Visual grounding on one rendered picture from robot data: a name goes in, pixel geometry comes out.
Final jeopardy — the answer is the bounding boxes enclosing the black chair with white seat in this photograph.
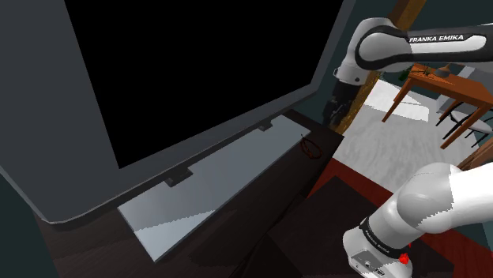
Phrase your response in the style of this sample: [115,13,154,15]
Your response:
[435,99,493,148]

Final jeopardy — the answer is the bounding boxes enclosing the red rug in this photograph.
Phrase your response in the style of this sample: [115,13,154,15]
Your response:
[306,156,493,278]

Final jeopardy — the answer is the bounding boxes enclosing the large grey television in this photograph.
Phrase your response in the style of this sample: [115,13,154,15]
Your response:
[0,0,358,263]

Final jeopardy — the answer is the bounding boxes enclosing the orange wooden table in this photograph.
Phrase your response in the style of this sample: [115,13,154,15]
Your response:
[381,63,493,150]

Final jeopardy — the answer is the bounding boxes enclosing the red eyeglasses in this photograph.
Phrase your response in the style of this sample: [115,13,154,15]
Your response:
[299,133,323,160]

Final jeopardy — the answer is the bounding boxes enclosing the brown wooden post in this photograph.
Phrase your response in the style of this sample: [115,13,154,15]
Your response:
[333,0,427,136]

